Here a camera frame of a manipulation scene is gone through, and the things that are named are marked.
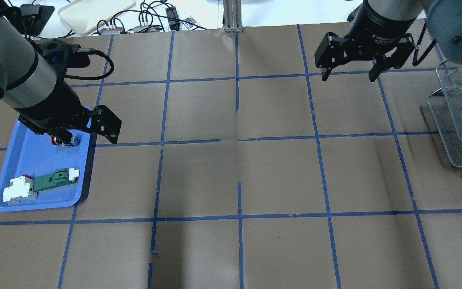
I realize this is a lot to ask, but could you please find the black camera cable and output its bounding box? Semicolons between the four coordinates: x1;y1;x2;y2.
65;48;115;81

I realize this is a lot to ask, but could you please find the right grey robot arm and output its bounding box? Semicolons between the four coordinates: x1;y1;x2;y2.
314;0;462;82

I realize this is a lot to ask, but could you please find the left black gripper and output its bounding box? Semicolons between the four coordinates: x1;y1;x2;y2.
18;96;122;146

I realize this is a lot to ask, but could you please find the usb hub with cables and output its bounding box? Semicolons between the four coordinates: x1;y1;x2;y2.
91;0;207;35

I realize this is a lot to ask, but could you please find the cream plastic tray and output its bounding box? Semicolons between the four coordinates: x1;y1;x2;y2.
57;0;136;35

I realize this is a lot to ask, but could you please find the black device on desk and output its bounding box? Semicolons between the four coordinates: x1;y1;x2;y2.
15;4;55;36

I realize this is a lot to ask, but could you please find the red push button switch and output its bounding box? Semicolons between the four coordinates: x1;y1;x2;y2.
51;134;81;147

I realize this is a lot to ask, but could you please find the blue plastic tray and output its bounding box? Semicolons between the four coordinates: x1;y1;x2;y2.
0;120;92;212

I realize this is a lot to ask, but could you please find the white circuit breaker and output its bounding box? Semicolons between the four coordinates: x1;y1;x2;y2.
2;175;37;204

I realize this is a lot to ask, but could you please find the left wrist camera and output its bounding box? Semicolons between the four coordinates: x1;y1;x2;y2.
37;39;91;76

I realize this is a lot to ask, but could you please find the green terminal block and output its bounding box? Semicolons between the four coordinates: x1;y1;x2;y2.
33;168;79;193

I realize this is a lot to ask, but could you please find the aluminium frame post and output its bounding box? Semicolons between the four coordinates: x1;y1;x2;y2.
223;0;243;33

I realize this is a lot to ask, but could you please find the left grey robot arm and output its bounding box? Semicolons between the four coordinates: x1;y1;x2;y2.
0;0;122;144

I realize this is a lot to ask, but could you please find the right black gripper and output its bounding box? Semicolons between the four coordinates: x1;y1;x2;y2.
314;32;416;83

